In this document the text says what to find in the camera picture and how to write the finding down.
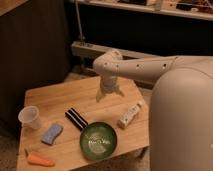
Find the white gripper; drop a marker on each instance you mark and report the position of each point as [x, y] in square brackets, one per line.
[108, 84]

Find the white plastic bottle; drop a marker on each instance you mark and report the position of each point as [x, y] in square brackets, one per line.
[129, 115]

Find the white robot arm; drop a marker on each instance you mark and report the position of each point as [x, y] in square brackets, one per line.
[111, 65]

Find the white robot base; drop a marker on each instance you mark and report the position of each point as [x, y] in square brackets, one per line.
[181, 119]

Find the green ceramic bowl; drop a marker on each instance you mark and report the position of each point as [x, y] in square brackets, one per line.
[98, 141]

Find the black white striped cloth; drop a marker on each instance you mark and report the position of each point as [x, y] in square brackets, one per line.
[76, 119]

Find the wooden table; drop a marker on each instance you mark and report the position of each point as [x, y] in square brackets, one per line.
[53, 101]

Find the blue sponge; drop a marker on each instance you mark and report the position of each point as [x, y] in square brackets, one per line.
[52, 133]

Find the metal pole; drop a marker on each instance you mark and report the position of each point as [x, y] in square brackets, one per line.
[82, 39]

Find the clear plastic cup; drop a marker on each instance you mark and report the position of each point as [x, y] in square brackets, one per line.
[29, 116]

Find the dark wooden cabinet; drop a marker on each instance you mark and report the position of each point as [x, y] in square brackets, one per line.
[33, 53]

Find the orange carrot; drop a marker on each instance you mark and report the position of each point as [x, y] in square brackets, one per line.
[35, 158]

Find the cluttered shelf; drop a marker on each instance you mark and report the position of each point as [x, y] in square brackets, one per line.
[154, 8]

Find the grey metal rail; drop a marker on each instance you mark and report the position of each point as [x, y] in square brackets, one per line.
[92, 51]

